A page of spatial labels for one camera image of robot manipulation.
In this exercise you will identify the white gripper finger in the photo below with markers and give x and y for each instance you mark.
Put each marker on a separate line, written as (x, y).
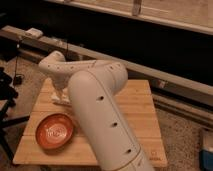
(65, 96)
(56, 95)

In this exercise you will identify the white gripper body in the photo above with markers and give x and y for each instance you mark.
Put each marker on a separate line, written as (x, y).
(59, 84)

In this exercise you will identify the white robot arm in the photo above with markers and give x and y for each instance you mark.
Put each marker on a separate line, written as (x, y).
(91, 86)

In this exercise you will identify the orange ceramic bowl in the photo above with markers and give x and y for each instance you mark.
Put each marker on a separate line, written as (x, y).
(54, 131)

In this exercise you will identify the black tripod stand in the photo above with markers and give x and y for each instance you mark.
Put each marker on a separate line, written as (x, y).
(8, 94)

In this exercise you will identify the long wooden beam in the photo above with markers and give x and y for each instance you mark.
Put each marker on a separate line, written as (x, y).
(193, 90)

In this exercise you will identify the white box on ledge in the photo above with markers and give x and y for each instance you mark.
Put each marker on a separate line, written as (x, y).
(34, 33)

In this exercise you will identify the blue and white bin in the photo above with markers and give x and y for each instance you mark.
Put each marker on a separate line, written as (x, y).
(206, 151)

